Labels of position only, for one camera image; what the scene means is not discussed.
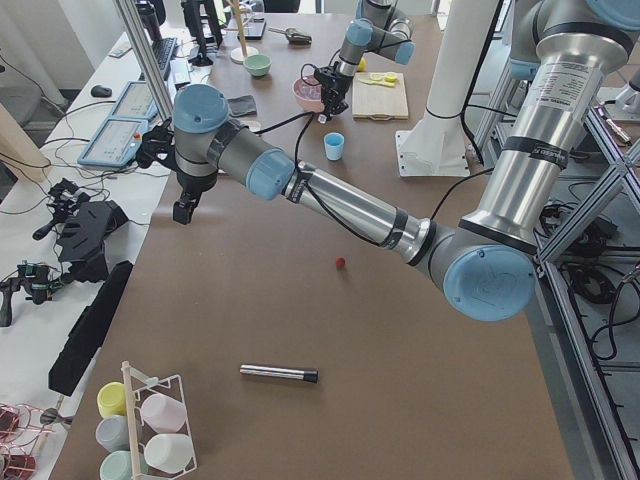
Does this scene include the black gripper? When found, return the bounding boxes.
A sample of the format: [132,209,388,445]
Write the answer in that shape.
[313,64,353,123]
[172,172,218,224]

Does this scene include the clear ice cubes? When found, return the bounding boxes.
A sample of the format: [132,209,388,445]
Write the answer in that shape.
[294,79,322,101]

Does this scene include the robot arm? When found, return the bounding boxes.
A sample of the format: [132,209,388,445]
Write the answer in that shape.
[313,0,415,121]
[173,1,639,321]

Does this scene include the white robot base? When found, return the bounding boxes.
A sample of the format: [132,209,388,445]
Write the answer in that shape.
[396,0,502,177]

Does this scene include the light blue cup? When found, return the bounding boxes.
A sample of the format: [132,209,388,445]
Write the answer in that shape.
[323,132,345,161]

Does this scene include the steel ice scoop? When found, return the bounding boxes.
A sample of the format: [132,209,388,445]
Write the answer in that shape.
[267,27,312,45]

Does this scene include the wooden cup stand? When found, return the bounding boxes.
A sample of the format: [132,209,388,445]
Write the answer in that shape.
[226,0,259,64]

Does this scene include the yellow cup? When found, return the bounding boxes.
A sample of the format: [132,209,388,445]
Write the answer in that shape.
[96,381,127,418]

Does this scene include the pink cup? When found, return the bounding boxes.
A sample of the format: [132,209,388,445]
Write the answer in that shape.
[140,393,187,433]

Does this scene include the grey cup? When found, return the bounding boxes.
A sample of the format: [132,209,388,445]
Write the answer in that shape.
[95,415,130,453]

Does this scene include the white cup rack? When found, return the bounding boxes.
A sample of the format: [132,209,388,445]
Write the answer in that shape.
[121,361,198,479]

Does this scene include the mint cup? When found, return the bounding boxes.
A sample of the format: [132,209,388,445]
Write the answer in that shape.
[99,450,133,480]

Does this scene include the pink bowl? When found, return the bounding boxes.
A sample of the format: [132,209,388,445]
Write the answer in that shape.
[292,76,325,113]

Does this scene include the wooden cutting board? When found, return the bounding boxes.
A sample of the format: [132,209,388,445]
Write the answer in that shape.
[351,72,409,120]

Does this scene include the yellow plastic knife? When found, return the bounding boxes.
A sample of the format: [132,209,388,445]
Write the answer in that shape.
[358,78,396,88]

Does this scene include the cream rabbit tray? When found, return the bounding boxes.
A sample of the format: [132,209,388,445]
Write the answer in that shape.
[234,118,261,133]

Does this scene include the green bowl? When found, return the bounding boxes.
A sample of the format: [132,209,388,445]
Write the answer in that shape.
[243,54,272,78]

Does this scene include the grey folded cloth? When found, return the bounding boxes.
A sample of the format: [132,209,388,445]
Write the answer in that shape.
[227,95,257,118]

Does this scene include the teach pendant near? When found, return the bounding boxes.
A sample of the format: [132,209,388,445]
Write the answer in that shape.
[77,117,149,169]

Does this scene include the teach pendant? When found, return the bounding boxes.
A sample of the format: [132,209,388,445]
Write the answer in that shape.
[77,117,149,169]
[111,81,158,120]

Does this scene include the teach pendant far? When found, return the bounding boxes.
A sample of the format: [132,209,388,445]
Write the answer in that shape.
[111,81,158,120]

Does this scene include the black mouse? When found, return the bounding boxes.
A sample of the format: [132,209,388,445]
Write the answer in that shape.
[90,85,112,98]

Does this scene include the black long box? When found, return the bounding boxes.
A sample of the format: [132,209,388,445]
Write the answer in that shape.
[48,261,133,396]

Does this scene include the black keyboard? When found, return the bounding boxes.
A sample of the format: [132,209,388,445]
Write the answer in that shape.
[151,37,177,80]

